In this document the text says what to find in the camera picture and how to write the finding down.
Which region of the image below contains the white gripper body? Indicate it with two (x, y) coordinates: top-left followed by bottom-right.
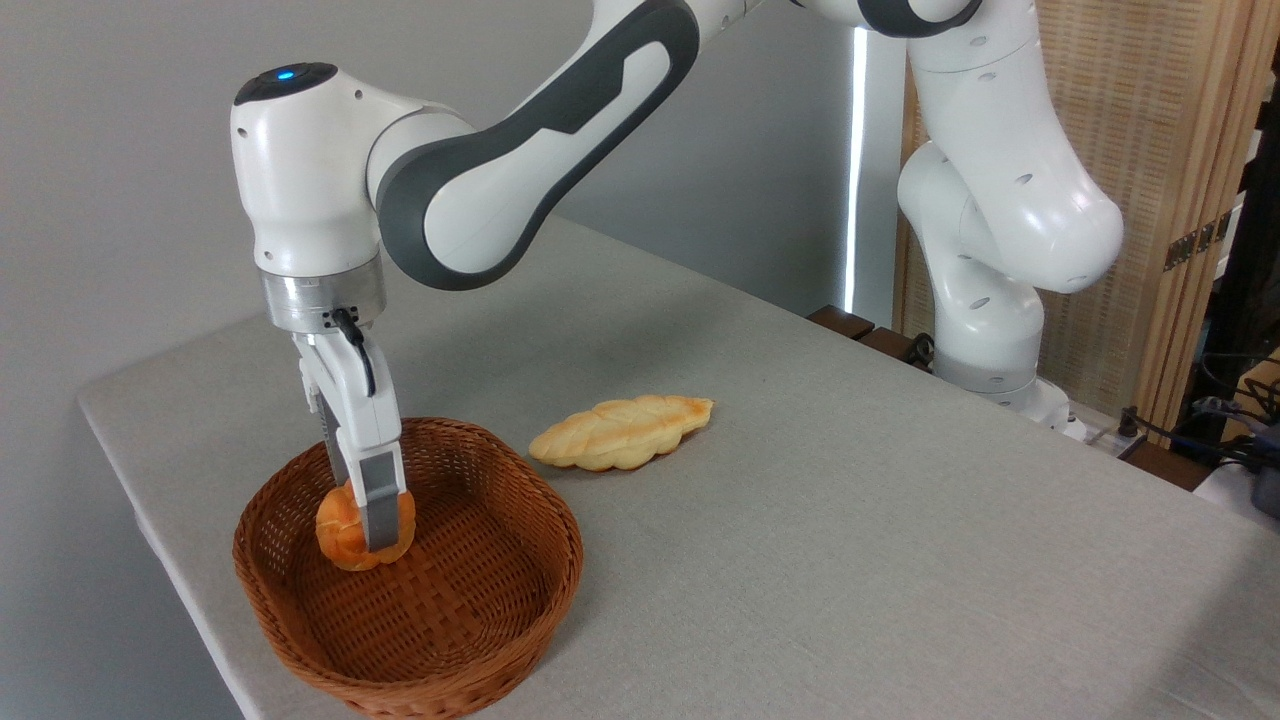
(292, 330), (405, 459)

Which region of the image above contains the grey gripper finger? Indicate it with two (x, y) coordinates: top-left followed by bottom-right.
(312, 392), (349, 491)
(338, 440), (409, 554)

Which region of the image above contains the round orange knotted bread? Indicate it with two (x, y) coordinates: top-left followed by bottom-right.
(315, 480), (417, 573)

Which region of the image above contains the long pale braided bread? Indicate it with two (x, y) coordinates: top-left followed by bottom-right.
(528, 394), (715, 473)

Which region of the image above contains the brown wicker basket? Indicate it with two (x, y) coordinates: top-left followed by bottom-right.
(232, 417), (585, 720)

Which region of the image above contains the grey tablecloth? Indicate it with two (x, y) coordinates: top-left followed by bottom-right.
(78, 215), (1280, 720)

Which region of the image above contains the brass screen hinge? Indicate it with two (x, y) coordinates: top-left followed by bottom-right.
(1163, 210), (1233, 273)

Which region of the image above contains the blue grey device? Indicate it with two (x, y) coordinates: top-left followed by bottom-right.
(1248, 424), (1280, 519)

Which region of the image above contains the black metal stand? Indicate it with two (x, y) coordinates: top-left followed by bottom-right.
(1180, 45), (1280, 451)

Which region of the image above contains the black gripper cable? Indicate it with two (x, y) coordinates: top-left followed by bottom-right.
(330, 308), (379, 399)

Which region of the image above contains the black cable bundle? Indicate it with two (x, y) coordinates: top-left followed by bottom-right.
(1118, 350), (1280, 473)

